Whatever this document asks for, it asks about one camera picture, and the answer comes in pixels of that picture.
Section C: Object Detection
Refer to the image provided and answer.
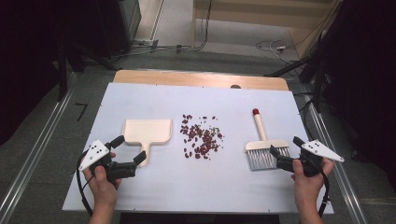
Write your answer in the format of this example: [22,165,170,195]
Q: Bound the grey floor cables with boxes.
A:
[115,38,195,60]

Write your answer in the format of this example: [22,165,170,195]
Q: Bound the metal floor rail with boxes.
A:
[306,92,368,224]
[0,73,78,224]

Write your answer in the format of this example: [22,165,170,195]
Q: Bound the cream brush with red tip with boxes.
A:
[245,107,291,172]

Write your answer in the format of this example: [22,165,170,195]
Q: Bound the person's right hand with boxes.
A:
[290,157,335,204]

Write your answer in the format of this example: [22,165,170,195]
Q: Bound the pile of red beans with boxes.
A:
[179,114,225,161]

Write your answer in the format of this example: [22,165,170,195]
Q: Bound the person's left hand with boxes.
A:
[82,151,122,209]

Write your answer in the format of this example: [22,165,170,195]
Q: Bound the white floor cable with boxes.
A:
[255,38,292,63]

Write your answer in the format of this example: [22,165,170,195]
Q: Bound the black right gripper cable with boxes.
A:
[317,169,331,217]

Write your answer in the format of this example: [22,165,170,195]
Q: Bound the light wooden shelf unit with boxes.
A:
[191,0,344,59]

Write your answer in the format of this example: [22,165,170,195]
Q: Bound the black stand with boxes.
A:
[264,31,332,113]
[55,40,118,102]

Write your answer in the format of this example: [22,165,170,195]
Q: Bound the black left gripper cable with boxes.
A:
[76,148,94,217]

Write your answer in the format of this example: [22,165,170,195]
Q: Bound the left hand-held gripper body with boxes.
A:
[78,139,138,185]

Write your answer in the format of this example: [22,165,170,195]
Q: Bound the cream plastic dustpan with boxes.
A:
[120,119,173,168]

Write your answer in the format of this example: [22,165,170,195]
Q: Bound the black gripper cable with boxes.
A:
[76,148,94,217]
[317,169,331,217]

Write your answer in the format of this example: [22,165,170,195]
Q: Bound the wooden table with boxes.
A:
[112,69,290,91]

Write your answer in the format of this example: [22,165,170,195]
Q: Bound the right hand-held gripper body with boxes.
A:
[275,139,346,178]

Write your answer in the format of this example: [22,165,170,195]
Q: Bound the dark cabinet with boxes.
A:
[96,0,143,59]

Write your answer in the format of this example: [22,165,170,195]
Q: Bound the white board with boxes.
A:
[61,81,334,216]

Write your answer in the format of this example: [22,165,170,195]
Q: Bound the black hanging cable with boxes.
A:
[199,0,215,51]

